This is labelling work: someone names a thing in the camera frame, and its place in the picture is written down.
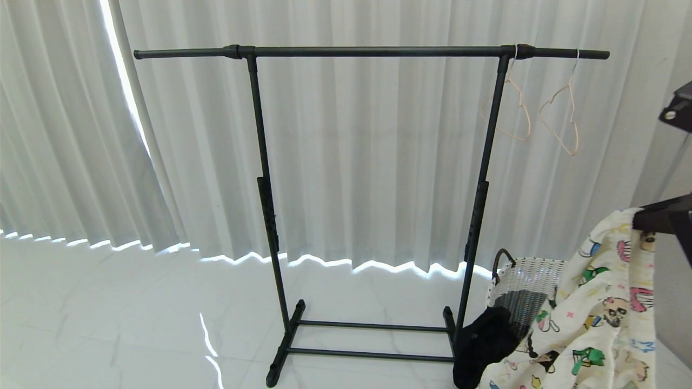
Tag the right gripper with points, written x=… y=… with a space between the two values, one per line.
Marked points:
x=685 y=227

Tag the cream printed garment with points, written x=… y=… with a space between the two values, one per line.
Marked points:
x=594 y=302

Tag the pink clothes hanger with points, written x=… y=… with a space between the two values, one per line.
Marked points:
x=529 y=127
x=572 y=108

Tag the white laundry basket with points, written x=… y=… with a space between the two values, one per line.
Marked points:
x=527 y=281

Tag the black clothes rack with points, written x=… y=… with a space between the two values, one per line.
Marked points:
x=378 y=52

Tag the black garment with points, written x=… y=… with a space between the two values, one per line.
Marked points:
x=484 y=346

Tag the white curtain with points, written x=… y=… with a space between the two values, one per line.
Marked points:
x=351 y=135

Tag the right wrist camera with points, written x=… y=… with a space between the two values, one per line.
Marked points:
x=682 y=111

